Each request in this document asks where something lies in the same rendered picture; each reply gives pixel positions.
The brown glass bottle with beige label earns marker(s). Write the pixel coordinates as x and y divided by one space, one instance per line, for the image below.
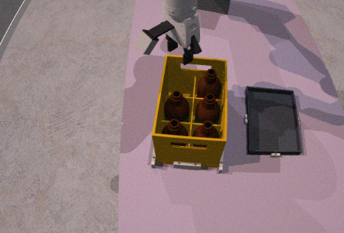
207 131

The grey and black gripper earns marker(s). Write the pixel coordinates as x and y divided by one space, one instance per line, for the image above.
186 32

